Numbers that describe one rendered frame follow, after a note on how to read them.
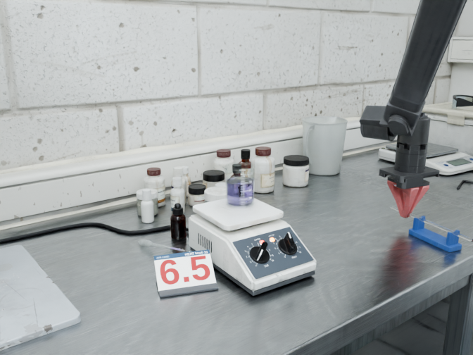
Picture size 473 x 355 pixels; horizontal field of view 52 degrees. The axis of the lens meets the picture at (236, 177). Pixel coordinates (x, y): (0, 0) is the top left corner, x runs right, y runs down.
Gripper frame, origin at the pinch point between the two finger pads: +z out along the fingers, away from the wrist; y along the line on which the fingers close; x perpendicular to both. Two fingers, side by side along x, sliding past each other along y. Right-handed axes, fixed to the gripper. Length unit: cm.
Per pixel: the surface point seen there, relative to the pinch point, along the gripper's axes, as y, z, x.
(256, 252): 38.5, -2.2, 7.4
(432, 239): 1.6, 2.2, 8.8
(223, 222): 41.4, -5.7, 1.7
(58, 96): 60, -22, -42
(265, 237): 35.3, -3.1, 4.7
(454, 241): -0.1, 1.6, 12.2
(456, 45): -92, -32, -69
